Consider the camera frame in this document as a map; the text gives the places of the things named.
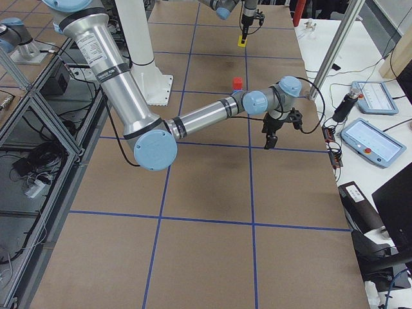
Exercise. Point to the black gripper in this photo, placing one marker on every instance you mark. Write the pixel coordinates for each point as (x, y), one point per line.
(272, 125)
(246, 16)

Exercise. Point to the yellow cube block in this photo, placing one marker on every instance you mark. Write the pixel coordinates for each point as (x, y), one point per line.
(242, 42)

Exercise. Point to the red cube block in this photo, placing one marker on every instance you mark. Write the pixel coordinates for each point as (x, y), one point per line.
(237, 83)

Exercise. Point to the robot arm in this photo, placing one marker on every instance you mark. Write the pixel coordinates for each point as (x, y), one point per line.
(224, 8)
(152, 139)

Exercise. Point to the black water bottle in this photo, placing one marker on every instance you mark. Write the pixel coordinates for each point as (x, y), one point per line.
(346, 105)

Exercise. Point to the brown paper table cover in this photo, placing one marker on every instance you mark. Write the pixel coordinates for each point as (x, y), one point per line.
(228, 225)

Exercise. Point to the teach pendant near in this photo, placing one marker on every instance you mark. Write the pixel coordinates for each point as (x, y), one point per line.
(371, 143)

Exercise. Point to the teach pendant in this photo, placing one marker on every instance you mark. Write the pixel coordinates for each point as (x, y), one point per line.
(374, 98)
(371, 143)

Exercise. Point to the teach pendant far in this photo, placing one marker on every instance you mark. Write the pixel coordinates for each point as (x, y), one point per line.
(374, 98)

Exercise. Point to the black monitor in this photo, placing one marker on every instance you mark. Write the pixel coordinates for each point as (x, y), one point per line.
(393, 202)

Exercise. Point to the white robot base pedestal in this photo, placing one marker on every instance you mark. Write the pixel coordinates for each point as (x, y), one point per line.
(154, 85)

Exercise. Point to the aluminium frame post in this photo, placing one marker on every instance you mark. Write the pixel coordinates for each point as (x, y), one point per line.
(345, 25)

